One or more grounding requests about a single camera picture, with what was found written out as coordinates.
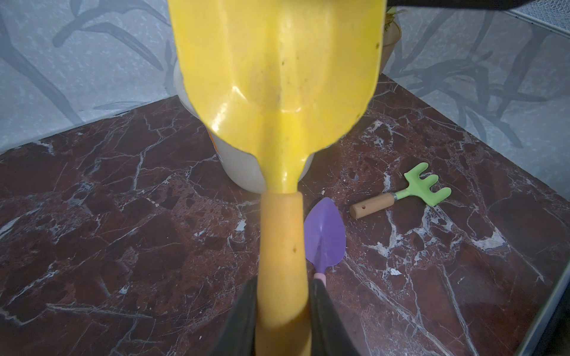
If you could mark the yellow trowel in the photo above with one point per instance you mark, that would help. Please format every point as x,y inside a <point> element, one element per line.
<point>280,80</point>

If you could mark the purple trowel pink handle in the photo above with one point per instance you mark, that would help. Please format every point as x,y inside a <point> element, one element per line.
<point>324,237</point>

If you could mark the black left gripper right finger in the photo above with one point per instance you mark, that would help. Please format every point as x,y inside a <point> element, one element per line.
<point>329,337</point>

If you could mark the cream plastic bucket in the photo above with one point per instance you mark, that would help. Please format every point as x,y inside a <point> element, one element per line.
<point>242,168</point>

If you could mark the white wire mesh basket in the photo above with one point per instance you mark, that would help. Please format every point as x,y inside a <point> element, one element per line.
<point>554,13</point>

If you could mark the green rake wooden handle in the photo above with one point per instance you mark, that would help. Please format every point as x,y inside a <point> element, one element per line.
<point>417,187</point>

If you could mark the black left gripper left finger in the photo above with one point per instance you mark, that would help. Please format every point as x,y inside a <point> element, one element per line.
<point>238,334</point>

